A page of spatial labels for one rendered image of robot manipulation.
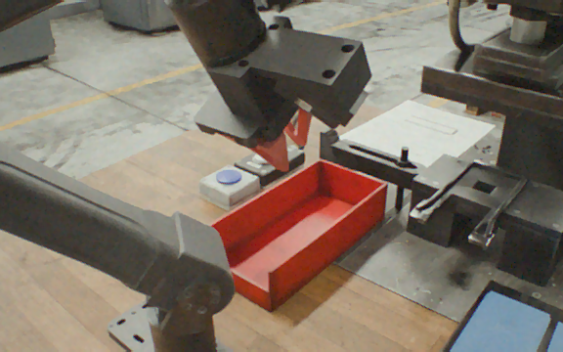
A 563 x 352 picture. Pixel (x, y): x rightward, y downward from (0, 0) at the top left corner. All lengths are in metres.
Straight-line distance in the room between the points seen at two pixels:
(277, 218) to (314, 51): 0.42
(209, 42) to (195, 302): 0.22
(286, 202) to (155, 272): 0.35
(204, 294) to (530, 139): 0.62
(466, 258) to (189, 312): 0.40
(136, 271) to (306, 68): 0.22
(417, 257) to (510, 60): 0.28
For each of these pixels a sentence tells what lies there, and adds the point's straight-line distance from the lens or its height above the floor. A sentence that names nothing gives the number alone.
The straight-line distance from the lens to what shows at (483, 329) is 0.59.
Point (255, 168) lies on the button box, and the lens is 0.83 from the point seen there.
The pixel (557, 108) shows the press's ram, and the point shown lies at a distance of 0.61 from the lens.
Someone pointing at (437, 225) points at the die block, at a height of 0.93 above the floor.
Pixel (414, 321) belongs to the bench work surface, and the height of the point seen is 0.90.
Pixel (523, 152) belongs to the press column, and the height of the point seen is 0.95.
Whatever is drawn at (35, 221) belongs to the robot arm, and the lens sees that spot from 0.43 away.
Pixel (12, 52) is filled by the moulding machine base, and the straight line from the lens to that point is 5.00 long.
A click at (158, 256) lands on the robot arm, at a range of 0.44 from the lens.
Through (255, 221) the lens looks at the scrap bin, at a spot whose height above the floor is 0.93.
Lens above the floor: 1.32
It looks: 29 degrees down
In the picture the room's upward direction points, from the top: straight up
